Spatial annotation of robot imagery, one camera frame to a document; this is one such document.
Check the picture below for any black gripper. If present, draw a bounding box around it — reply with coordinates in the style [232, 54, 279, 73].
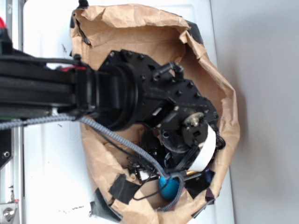
[127, 112, 226, 177]

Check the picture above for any blue ball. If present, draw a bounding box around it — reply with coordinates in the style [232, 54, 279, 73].
[158, 177, 179, 201]

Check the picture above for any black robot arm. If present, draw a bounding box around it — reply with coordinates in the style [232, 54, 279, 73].
[0, 50, 226, 176]

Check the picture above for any white plastic tray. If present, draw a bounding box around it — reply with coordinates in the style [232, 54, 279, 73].
[23, 0, 235, 224]

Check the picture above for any brown paper bag tray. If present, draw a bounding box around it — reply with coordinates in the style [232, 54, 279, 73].
[70, 4, 240, 224]

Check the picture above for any aluminium frame rail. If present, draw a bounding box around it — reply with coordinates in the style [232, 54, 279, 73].
[0, 0, 26, 224]

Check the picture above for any grey braided cable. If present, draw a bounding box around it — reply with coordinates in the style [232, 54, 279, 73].
[0, 114, 185, 212]

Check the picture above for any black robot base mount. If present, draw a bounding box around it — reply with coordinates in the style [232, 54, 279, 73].
[0, 129, 12, 169]

